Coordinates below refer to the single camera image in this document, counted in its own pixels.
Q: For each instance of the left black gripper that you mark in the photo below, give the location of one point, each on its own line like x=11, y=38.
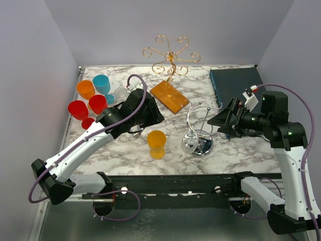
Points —
x=156, y=116

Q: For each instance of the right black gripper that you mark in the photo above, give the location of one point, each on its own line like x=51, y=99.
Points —
x=233, y=127

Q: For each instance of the yellow wine glass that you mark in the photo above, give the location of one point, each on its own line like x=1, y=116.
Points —
x=156, y=141

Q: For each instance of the clear wine glass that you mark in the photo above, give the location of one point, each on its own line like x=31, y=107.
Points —
x=121, y=93

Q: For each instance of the red wine glass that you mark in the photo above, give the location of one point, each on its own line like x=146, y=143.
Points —
x=79, y=111
x=98, y=103

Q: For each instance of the orange wine glass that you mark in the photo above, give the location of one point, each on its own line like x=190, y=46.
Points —
x=86, y=89

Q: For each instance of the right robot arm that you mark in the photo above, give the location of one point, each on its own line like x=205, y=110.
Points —
x=298, y=211

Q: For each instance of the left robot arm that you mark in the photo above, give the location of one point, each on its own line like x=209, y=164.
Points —
x=56, y=175

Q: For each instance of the blue wine glass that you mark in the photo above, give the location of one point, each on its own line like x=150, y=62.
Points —
x=102, y=85

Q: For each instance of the white cylinder fitting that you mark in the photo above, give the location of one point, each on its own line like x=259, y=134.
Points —
x=144, y=135

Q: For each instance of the gold wire wine glass rack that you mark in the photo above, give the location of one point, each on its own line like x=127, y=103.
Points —
x=164, y=92

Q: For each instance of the chrome wire glass rack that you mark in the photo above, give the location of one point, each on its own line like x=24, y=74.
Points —
x=205, y=131

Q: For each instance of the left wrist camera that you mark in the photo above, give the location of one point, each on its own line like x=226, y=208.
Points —
x=131, y=88

